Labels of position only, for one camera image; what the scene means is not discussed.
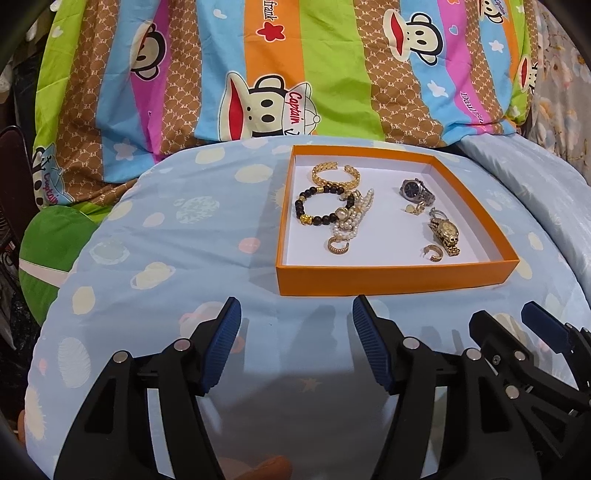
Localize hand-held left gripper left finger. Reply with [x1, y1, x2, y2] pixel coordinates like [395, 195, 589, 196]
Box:
[53, 298, 243, 480]

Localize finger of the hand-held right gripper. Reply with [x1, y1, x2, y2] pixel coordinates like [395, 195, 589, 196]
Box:
[468, 310, 591, 467]
[521, 301, 591, 365]

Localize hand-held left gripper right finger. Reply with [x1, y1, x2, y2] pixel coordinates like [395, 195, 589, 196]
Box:
[352, 294, 546, 480]

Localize orange cardboard box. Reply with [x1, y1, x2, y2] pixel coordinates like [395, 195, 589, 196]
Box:
[276, 145, 521, 297]

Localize gold wristwatch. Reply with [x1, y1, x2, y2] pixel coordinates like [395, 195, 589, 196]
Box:
[426, 208, 461, 257]

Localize white pearl bracelet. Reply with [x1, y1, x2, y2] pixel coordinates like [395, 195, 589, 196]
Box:
[335, 187, 376, 241]

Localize black bead bracelet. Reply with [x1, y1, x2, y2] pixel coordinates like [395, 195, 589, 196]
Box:
[294, 186, 356, 227]

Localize light blue dotted cushion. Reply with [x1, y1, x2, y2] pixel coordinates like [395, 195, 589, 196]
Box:
[21, 134, 587, 480]

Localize pale blue quilt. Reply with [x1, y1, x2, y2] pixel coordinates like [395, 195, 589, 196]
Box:
[455, 131, 591, 333]

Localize silver wristwatch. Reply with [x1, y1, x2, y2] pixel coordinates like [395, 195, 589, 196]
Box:
[399, 178, 435, 207]

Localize gold open bangle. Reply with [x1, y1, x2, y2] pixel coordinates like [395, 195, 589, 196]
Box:
[309, 161, 362, 191]

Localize green pillow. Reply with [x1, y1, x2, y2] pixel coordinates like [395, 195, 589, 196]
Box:
[18, 205, 100, 319]

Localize grey floral cloth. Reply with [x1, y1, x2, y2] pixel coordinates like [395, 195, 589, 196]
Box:
[522, 9, 591, 181]

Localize colourful striped cartoon blanket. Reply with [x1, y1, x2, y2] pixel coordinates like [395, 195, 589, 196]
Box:
[32, 0, 541, 217]

